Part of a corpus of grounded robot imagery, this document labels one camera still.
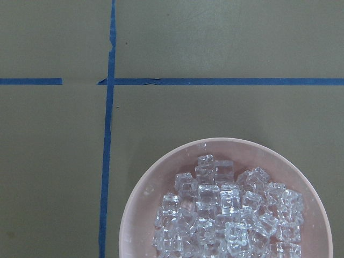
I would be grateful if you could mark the pink plastic bowl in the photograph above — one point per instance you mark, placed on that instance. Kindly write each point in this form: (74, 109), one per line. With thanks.
(137, 224)

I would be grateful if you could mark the pile of clear ice cubes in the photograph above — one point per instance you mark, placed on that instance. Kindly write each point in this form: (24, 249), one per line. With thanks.
(213, 212)

